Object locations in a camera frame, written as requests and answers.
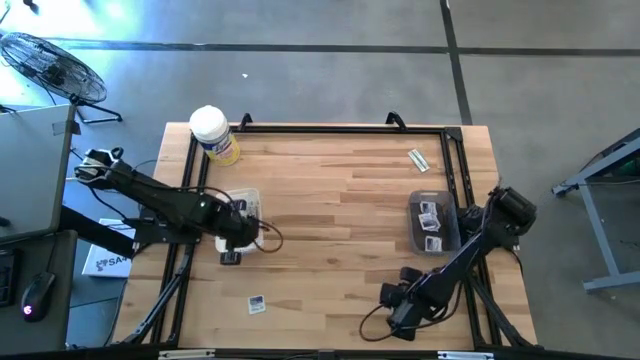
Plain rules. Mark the black diagonal beam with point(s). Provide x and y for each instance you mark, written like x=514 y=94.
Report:
x=95 y=232

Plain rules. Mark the Lysol wipes canister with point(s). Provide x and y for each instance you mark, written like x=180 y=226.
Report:
x=212 y=130

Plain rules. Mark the white printed cardboard box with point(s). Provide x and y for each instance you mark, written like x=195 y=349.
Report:
x=107 y=262

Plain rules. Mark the black frame clamp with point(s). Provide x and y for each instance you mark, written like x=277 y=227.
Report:
x=396 y=120
x=245 y=121

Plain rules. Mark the grey translucent plastic bin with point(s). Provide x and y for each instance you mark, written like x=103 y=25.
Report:
x=445 y=235

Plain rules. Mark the blue white alcohol pad packet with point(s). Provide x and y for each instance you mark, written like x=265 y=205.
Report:
x=429 y=222
x=256 y=304
x=428 y=208
x=433 y=244

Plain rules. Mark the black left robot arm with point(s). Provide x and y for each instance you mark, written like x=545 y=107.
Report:
x=160 y=200

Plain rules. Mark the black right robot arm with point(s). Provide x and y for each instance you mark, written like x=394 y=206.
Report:
x=465 y=260

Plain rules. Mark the white plastic bin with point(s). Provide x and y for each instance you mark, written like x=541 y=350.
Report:
x=227 y=194

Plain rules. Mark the silver bracket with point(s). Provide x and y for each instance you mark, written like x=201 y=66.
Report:
x=465 y=355
x=186 y=354

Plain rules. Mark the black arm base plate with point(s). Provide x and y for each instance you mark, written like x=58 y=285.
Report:
x=507 y=242
x=160 y=237

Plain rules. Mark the black computer mouse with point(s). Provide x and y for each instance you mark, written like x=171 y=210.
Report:
x=37 y=297

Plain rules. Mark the black keyboard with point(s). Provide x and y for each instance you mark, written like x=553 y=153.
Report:
x=7 y=277

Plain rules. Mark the dark grey desk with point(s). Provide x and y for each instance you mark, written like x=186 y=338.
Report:
x=50 y=250

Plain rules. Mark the green striped bandage wrapper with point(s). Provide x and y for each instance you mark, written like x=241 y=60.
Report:
x=253 y=205
x=418 y=160

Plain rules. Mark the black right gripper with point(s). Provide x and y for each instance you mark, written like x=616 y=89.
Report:
x=405 y=295

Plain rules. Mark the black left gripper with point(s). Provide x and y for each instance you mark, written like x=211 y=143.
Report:
x=242 y=232

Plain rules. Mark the black floor fan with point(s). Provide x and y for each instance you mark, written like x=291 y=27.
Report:
x=52 y=67

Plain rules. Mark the grey metal table frame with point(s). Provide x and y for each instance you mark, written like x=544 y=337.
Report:
x=597 y=235

